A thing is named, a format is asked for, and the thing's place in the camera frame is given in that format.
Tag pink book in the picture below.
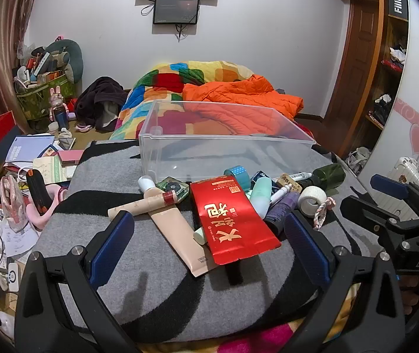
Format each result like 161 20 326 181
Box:
57 149 85 164

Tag wooden shelf unit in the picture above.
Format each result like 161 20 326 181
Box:
364 0 410 131

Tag pale green book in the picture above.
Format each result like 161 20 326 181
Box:
32 155 65 185

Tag green basket of clutter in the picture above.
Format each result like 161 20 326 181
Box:
15 73 76 120

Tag pink bunny figure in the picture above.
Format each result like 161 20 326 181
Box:
48 86 65 120

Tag dark green glass bottle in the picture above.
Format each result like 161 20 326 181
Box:
299 162 346 192

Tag white shoes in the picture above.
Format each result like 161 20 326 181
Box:
345 146 372 176

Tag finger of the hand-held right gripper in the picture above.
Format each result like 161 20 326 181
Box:
370 174 411 201
340 195 398 237

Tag white charger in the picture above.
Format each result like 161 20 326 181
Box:
7 262 21 293

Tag clear plastic bin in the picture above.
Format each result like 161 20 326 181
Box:
138 99 319 185

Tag mint green bottle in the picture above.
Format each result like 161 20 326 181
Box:
249 176 273 219

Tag dark purple bottle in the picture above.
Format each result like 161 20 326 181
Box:
266 193 300 234

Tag green neck pillow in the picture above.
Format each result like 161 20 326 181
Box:
45 38 84 84

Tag beige cosmetic stick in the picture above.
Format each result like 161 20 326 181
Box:
107 190 179 219

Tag black printed box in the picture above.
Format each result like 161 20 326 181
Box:
387 0 409 21

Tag red foil packet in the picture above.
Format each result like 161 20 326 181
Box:
190 176 282 266

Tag black orange tool handle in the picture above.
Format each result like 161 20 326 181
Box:
25 170 54 216

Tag dark blue bottle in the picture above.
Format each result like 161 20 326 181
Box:
54 104 70 130

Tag pink white rope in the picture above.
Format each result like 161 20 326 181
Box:
312 197 337 231

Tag person's right hand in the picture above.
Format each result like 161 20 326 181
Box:
397 274 416 317

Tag green square box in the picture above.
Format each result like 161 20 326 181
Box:
157 177 190 203

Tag wooden tag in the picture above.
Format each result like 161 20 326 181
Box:
277 174 303 192

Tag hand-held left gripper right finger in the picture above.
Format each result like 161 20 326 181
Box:
284 209 407 353

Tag beige cosmetic tube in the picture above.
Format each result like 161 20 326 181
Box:
138 175 219 277

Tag white suitcase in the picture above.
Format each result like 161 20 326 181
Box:
387 156 419 192

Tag white tape roll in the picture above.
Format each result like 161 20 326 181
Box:
298 185 330 216

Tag blue notebook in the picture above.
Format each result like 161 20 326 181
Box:
4 135 55 163

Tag wooden door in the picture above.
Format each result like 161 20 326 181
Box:
323 3 383 126

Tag white wardrobe sliding door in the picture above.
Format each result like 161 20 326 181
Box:
356 0 419 192

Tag dark clothing pile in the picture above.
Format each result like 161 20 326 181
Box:
75 76 128 133

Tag colourful patchwork quilt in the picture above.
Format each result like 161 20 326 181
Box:
109 60 269 141

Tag blue tape roll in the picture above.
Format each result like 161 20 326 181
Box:
223 166 251 192

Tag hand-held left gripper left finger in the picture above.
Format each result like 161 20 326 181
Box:
14 209 136 353

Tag white pen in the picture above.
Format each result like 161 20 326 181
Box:
270 185 291 207

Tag pink transparent bag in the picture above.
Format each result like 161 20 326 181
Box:
0 174 30 232

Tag orange quilted jacket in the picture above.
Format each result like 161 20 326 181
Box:
182 74 304 138

